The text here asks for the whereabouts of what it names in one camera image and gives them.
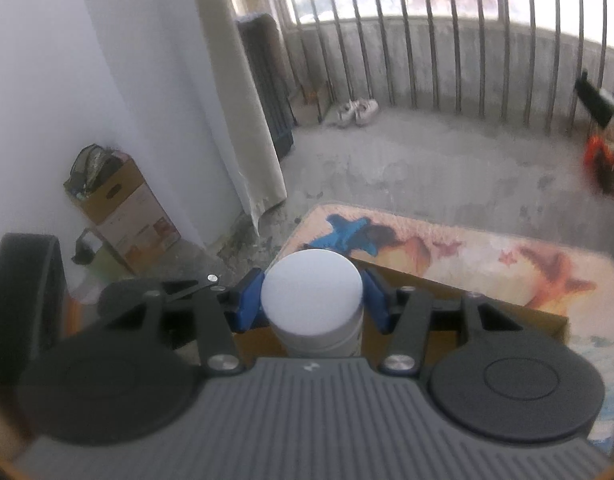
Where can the white plastic bottle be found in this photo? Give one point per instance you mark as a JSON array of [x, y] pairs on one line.
[[312, 290]]

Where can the orange plastic object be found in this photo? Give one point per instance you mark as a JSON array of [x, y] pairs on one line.
[[599, 155]]

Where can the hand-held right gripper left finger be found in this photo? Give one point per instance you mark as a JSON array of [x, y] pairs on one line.
[[247, 305]]

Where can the printed floor mat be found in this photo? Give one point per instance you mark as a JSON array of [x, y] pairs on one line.
[[487, 255]]

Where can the green bottle with black lid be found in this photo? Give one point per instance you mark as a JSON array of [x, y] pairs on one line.
[[104, 265]]

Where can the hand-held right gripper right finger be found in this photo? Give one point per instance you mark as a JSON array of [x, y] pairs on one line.
[[379, 305]]

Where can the dark mesh bag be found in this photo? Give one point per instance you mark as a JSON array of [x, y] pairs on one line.
[[89, 165]]

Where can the black ribbed panel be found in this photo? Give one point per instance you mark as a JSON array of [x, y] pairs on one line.
[[267, 85]]

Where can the brown cardboard box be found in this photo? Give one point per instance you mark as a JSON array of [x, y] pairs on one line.
[[537, 320]]

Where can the beige curtain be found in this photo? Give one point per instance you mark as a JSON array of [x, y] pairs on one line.
[[227, 110]]

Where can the small printed carton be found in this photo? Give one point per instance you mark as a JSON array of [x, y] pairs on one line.
[[132, 220]]

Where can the black rounded object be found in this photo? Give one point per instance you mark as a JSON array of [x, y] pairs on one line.
[[22, 300]]

